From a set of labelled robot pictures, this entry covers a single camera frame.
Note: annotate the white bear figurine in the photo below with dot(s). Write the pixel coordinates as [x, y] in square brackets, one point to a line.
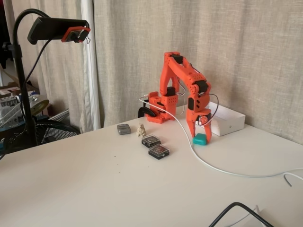
[141, 130]

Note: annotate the yellowish round dish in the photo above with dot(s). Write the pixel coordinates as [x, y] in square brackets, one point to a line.
[40, 105]

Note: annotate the black gooseneck stand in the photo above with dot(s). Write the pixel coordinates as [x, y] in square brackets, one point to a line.
[21, 71]

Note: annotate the cardboard box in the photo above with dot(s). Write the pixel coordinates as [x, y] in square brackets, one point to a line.
[9, 89]

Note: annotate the orange-framed camera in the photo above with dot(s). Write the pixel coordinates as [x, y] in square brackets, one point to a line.
[71, 35]

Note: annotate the black camera holder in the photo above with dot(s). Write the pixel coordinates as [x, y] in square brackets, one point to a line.
[52, 28]

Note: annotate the black table clamp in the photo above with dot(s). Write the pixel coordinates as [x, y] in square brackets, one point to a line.
[146, 110]

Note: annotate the black clear-lid case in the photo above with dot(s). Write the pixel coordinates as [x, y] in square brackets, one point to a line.
[151, 140]
[159, 151]

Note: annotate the grey metal tin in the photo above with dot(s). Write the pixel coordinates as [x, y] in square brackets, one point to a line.
[123, 129]

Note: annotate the white bin box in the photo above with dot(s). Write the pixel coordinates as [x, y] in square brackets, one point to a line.
[227, 123]

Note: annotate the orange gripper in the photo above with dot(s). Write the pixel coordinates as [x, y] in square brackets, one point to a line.
[194, 116]

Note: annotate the green cube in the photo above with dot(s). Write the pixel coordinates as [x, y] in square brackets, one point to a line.
[200, 139]

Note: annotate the black fan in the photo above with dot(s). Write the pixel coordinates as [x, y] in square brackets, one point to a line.
[54, 132]

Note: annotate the orange robot base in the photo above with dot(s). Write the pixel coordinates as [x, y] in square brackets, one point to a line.
[169, 101]

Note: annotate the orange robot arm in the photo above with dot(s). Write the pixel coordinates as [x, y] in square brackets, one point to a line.
[180, 68]

